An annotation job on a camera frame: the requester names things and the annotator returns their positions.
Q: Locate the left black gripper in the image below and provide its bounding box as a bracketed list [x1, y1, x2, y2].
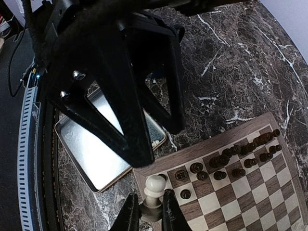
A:
[31, 0, 186, 80]

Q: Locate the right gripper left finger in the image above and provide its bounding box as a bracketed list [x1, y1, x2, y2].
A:
[109, 193, 139, 231]

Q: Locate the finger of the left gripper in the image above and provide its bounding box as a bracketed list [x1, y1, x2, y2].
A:
[125, 26, 185, 134]
[47, 26, 154, 167]

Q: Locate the metal tray wooden rim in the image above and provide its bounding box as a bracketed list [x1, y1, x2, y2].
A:
[55, 88, 167, 193]

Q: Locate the white slotted cable duct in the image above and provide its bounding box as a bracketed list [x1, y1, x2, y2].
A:
[17, 87, 41, 231]

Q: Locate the black chess pieces row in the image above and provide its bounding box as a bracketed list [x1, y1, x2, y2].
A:
[159, 129, 282, 204]

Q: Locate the wooden chess board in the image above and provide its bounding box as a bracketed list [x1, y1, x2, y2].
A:
[133, 112, 308, 231]

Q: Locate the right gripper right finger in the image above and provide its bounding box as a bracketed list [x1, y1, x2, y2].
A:
[161, 189, 192, 231]

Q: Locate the white chess pawn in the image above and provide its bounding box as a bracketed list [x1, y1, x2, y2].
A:
[139, 175, 167, 222]

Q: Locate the white chess pieces pile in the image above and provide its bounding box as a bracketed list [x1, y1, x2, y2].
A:
[152, 140, 160, 147]

